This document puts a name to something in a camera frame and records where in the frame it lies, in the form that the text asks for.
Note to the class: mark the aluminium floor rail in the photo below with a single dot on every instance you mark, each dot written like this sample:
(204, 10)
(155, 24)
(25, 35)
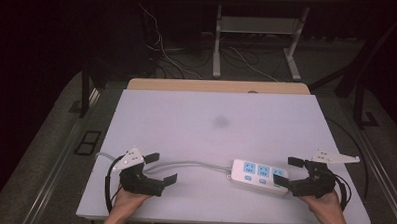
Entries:
(384, 178)
(56, 173)

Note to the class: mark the black metal stand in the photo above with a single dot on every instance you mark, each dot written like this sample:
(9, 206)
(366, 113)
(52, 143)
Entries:
(360, 104)
(85, 91)

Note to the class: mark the black floor socket plate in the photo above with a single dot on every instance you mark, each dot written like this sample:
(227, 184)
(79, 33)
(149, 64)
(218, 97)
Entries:
(88, 142)

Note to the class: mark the white power strip blue sockets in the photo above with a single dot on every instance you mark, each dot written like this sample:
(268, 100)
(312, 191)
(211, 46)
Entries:
(250, 179)

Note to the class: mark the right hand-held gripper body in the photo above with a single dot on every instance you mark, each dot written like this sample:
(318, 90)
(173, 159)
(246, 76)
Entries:
(317, 184)

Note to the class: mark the person's right hand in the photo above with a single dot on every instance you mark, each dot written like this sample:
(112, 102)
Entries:
(328, 208)

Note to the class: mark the white metal desk frame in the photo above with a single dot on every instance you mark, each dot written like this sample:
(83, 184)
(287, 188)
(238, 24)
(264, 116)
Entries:
(217, 49)

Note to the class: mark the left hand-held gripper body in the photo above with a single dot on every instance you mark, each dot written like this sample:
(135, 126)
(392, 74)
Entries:
(137, 181)

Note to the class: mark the person's left hand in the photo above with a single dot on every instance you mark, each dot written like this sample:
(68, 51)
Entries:
(126, 203)

